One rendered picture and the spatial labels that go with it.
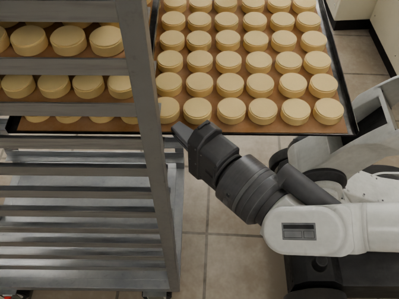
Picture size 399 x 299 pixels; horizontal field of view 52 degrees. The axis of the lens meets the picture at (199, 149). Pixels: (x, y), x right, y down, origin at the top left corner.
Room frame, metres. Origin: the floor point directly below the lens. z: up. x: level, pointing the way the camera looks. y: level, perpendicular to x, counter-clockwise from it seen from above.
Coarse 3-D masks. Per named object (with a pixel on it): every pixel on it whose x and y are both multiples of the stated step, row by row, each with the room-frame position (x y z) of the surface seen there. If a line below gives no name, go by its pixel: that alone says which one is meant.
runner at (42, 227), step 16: (0, 224) 0.45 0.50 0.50; (16, 224) 0.45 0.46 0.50; (32, 224) 0.45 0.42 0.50; (48, 224) 0.45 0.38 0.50; (64, 224) 0.45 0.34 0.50; (80, 224) 0.45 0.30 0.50; (96, 224) 0.45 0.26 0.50; (112, 224) 0.45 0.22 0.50; (128, 224) 0.45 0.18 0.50; (144, 224) 0.45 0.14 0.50
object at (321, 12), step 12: (324, 12) 0.76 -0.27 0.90; (324, 24) 0.73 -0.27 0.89; (336, 48) 0.64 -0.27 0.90; (336, 60) 0.61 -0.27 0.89; (336, 72) 0.58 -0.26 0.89; (348, 96) 0.51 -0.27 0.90; (348, 108) 0.49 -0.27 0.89; (12, 120) 0.46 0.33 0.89; (348, 120) 0.46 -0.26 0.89; (12, 132) 0.43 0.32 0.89; (24, 132) 0.43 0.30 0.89; (36, 132) 0.43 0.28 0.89; (48, 132) 0.43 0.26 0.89; (60, 132) 0.43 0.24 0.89; (72, 132) 0.43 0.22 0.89; (84, 132) 0.43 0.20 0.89; (96, 132) 0.43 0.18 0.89; (108, 132) 0.43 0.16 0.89; (120, 132) 0.43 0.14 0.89; (132, 132) 0.43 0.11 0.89; (168, 132) 0.43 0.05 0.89; (228, 132) 0.43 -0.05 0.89; (348, 132) 0.43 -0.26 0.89
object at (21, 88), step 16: (0, 80) 0.49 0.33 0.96; (16, 80) 0.48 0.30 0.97; (32, 80) 0.48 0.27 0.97; (48, 80) 0.48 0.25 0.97; (64, 80) 0.48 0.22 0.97; (80, 80) 0.48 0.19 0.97; (96, 80) 0.48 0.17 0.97; (112, 80) 0.48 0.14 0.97; (128, 80) 0.48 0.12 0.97; (0, 96) 0.46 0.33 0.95; (16, 96) 0.45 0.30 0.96; (32, 96) 0.46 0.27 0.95; (48, 96) 0.46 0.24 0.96; (64, 96) 0.46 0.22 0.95; (80, 96) 0.46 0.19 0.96; (96, 96) 0.46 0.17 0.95; (112, 96) 0.46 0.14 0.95; (128, 96) 0.46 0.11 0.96
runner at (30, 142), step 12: (0, 144) 0.42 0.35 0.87; (12, 144) 0.42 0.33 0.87; (24, 144) 0.42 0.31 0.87; (36, 144) 0.42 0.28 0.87; (48, 144) 0.42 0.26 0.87; (60, 144) 0.42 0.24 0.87; (72, 144) 0.42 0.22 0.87; (84, 144) 0.42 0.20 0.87; (96, 144) 0.42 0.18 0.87; (108, 144) 0.42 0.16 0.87; (120, 144) 0.42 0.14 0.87; (132, 144) 0.42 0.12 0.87
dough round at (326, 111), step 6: (318, 102) 0.48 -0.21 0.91; (324, 102) 0.48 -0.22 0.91; (330, 102) 0.48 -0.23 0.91; (336, 102) 0.48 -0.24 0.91; (318, 108) 0.47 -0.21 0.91; (324, 108) 0.47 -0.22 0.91; (330, 108) 0.47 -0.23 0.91; (336, 108) 0.47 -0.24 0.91; (342, 108) 0.47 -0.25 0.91; (318, 114) 0.46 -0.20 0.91; (324, 114) 0.46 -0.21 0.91; (330, 114) 0.46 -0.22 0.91; (336, 114) 0.46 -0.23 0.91; (342, 114) 0.46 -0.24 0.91; (318, 120) 0.46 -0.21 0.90; (324, 120) 0.45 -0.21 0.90; (330, 120) 0.45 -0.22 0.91; (336, 120) 0.45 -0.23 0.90
